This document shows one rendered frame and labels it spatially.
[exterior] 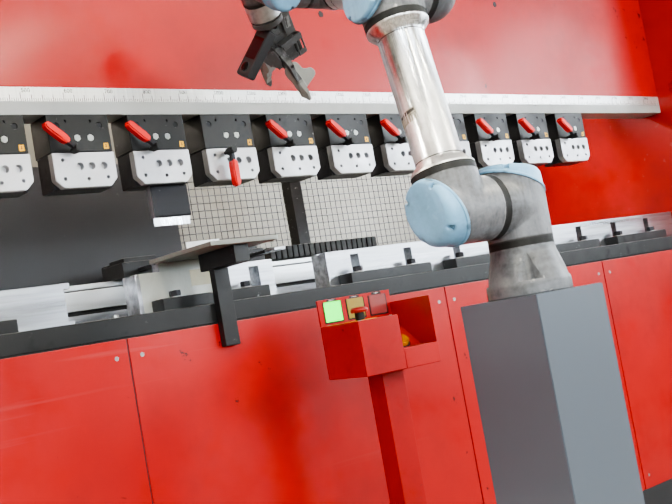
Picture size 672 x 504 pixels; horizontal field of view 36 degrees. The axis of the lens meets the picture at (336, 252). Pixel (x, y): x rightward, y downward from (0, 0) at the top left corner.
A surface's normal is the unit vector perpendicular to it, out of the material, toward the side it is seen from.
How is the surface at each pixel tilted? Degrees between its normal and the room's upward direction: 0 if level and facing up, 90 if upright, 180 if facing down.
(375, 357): 90
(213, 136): 90
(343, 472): 90
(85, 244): 90
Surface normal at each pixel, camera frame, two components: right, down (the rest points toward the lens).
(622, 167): -0.76, 0.09
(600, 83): 0.63, -0.16
